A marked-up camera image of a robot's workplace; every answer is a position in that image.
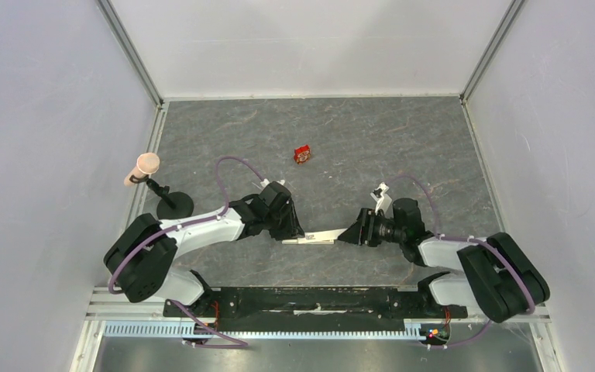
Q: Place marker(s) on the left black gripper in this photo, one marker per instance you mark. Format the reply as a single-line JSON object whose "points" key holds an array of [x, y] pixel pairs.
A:
{"points": [[293, 229]]}

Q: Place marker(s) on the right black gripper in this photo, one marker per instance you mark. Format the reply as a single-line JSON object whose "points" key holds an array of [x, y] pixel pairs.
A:
{"points": [[367, 228]]}

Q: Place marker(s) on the white remote control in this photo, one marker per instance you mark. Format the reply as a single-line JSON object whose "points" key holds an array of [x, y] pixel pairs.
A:
{"points": [[305, 240]]}

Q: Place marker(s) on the white remote battery cover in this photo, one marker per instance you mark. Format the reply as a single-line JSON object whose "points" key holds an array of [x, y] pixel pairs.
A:
{"points": [[322, 236]]}

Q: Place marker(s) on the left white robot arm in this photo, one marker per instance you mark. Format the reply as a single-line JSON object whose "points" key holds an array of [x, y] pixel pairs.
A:
{"points": [[141, 261]]}

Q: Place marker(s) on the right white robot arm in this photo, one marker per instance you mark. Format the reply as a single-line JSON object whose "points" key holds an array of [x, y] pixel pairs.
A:
{"points": [[491, 273]]}

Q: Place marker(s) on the small red toy block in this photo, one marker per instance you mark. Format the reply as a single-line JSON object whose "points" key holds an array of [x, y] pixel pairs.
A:
{"points": [[302, 154]]}

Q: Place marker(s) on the black stand base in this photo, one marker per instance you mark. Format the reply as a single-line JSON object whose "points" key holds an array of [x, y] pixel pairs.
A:
{"points": [[172, 205]]}

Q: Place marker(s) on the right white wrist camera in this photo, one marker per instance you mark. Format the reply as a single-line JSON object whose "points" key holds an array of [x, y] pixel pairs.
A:
{"points": [[381, 197]]}

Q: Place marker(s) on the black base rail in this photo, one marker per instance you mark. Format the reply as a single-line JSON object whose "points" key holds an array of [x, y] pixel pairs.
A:
{"points": [[305, 309]]}

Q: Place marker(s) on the pink handle knob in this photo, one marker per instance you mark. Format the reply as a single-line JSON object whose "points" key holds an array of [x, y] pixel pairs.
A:
{"points": [[146, 165]]}

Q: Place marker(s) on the white slotted cable duct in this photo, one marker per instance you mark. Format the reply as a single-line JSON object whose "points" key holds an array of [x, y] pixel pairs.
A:
{"points": [[189, 330]]}

